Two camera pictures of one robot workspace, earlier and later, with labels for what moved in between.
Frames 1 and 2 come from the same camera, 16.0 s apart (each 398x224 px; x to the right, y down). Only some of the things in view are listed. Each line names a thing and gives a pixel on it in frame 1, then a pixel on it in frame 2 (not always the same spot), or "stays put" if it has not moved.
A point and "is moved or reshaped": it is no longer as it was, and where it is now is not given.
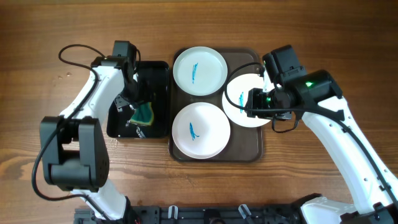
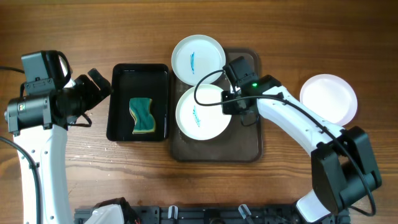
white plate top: x=200 y=71 is moved or reshaped
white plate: x=238 y=90 is moved or reshaped
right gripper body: x=251 y=102 to x=230 y=101
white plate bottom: x=201 y=130 is moved or reshaped
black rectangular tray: x=155 y=76 stays put
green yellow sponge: x=143 y=114 is moved or reshaped
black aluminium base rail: x=280 y=214 stays put
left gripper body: x=128 y=98 to x=84 y=96
